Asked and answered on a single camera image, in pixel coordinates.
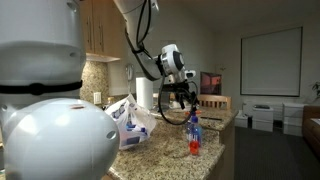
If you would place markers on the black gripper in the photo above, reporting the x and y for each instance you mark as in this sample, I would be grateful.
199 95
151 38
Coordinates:
184 91

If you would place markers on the Fiji water bottle blue cap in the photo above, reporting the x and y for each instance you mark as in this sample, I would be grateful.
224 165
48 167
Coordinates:
194 138
192 114

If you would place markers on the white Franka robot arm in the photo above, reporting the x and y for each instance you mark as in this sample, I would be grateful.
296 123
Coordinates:
56 143

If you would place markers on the translucent plastic shopping bag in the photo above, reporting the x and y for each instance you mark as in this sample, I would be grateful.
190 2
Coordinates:
133 123

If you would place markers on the white round bowl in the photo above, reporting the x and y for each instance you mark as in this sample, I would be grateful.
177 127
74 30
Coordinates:
174 105

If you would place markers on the small orange item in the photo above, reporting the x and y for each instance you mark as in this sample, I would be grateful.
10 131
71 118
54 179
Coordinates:
199 112

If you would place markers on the wooden dining chair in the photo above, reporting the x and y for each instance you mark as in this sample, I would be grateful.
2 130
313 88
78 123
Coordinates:
213 100

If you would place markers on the dark framed reddish picture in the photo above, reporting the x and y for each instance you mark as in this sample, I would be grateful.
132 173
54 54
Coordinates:
210 83

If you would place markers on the white paper towel roll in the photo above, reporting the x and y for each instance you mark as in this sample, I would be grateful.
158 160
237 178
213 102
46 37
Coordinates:
144 93

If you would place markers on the small white storage box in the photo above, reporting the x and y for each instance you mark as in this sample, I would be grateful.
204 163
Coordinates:
241 120

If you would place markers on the flat black device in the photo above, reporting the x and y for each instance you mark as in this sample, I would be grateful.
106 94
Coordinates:
261 106

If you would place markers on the small amber jar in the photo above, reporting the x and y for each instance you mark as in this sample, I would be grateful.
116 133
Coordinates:
110 100

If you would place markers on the white drawer unit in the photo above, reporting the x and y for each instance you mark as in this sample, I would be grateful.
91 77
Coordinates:
293 116

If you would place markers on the green house plant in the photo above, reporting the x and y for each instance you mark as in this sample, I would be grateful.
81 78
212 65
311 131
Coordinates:
316 88

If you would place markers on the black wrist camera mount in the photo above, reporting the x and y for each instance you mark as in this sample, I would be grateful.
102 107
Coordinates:
170 85

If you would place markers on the white wall phone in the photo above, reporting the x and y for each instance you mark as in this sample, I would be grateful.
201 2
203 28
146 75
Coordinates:
129 71

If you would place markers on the white wall outlet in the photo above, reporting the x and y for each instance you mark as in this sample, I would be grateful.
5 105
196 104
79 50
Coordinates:
97 97

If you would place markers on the wall whiteboard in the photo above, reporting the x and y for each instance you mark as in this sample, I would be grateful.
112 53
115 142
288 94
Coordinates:
271 61

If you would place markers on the wooden wall cabinet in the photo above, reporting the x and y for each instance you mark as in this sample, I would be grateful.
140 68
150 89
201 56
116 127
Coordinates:
100 30

